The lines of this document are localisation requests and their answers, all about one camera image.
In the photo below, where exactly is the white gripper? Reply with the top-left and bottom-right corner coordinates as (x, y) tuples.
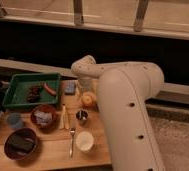
(76, 77), (93, 99)

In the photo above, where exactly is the red yellow apple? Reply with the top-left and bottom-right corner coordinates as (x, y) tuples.
(81, 92), (96, 107)

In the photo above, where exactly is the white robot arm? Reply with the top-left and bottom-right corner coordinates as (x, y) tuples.
(71, 55), (166, 171)

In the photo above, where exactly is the blue sponge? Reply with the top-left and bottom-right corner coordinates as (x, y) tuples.
(65, 82), (76, 95)

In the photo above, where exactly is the small metal cup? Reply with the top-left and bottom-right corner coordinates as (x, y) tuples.
(76, 110), (89, 125)

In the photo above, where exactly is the red sausage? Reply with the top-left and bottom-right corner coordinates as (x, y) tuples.
(43, 83), (56, 96)

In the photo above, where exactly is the peeled banana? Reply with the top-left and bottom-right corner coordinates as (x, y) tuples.
(59, 104), (70, 130)

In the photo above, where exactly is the silver fork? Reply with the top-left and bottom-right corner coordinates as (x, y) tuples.
(69, 127), (76, 158)

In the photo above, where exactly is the red bowl with white cloth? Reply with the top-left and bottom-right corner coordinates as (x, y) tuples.
(30, 104), (57, 128)

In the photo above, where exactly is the dark grapes bunch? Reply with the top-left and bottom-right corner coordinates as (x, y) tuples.
(27, 86), (41, 103)

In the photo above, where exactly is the white cup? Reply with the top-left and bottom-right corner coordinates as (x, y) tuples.
(76, 131), (94, 153)

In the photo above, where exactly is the green plastic tray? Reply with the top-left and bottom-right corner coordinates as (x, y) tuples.
(2, 73), (60, 109)

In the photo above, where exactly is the blue plastic cup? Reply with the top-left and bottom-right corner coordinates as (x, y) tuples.
(6, 113), (24, 129)

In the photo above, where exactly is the dark cloth in bowl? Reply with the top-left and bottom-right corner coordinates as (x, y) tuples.
(8, 135), (35, 153)

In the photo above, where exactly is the dark purple bowl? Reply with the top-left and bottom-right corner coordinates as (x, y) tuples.
(4, 128), (38, 160)

